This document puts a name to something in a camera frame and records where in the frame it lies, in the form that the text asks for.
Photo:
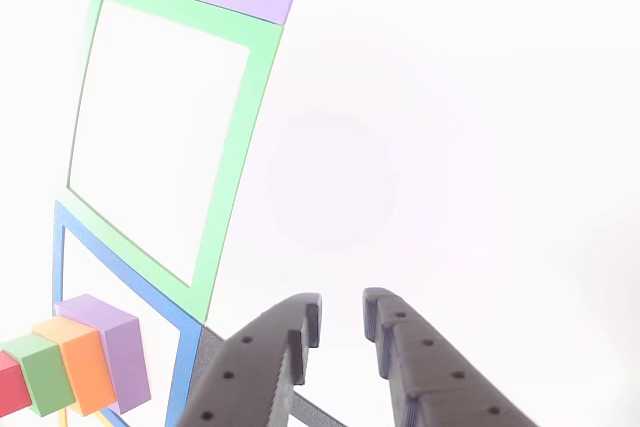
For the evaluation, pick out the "green square frame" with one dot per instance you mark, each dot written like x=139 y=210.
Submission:
x=250 y=147

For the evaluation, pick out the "black square frame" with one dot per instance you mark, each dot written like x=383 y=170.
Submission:
x=205 y=352

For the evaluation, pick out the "orange square frame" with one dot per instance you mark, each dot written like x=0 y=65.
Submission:
x=62 y=419

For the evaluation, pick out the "small red cube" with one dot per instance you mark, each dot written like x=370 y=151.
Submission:
x=12 y=387

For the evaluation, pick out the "large purple cube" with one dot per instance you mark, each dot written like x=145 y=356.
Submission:
x=125 y=362

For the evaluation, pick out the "orange cube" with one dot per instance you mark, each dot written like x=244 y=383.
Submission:
x=87 y=372

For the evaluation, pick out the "green cube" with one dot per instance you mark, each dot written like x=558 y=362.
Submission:
x=42 y=372

